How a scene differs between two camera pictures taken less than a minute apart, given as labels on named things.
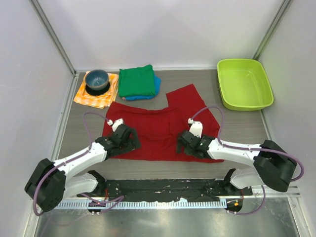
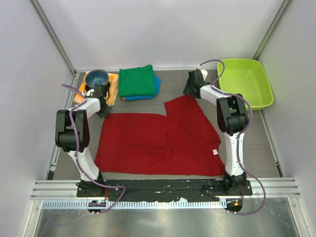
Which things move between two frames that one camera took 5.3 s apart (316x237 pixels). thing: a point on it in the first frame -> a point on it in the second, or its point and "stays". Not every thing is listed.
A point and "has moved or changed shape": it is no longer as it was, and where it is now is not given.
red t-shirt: [159, 129] has moved or changed shape
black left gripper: [133, 144] -> [106, 113]
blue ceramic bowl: [97, 79] stays
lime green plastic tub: [244, 84] stays
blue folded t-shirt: [157, 82] stays
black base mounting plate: [167, 188] stays
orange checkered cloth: [83, 98] stays
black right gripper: [178, 148] -> [186, 90]
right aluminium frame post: [286, 4] stays
